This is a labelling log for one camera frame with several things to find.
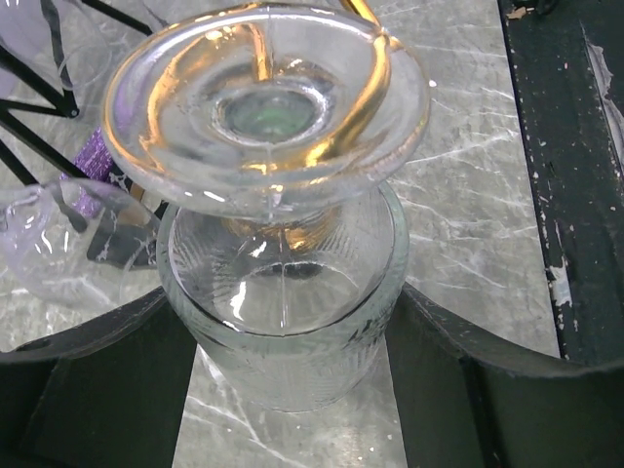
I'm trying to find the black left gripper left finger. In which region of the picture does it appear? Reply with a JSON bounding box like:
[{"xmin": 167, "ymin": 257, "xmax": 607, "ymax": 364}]
[{"xmin": 1, "ymin": 289, "xmax": 196, "ymax": 467}]

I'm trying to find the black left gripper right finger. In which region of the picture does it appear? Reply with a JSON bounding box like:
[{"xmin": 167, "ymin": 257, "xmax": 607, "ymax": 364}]
[{"xmin": 386, "ymin": 286, "xmax": 623, "ymax": 467}]

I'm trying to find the gold wine glass rack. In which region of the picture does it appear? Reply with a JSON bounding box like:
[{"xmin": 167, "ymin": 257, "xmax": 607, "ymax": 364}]
[{"xmin": 104, "ymin": 0, "xmax": 394, "ymax": 250}]

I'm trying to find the black marble rack base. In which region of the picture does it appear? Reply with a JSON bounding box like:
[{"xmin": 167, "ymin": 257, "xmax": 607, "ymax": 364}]
[{"xmin": 85, "ymin": 172, "xmax": 160, "ymax": 270}]

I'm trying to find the purple glitter microphone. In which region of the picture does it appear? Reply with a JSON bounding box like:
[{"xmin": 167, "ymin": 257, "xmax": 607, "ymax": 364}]
[{"xmin": 68, "ymin": 127, "xmax": 133, "ymax": 220}]

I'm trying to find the black music stand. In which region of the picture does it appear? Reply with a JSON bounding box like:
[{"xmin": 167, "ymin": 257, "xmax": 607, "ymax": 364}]
[{"xmin": 0, "ymin": 0, "xmax": 157, "ymax": 233}]

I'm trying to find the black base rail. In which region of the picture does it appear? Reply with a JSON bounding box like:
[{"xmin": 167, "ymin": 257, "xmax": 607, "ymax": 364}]
[{"xmin": 498, "ymin": 1, "xmax": 623, "ymax": 365}]

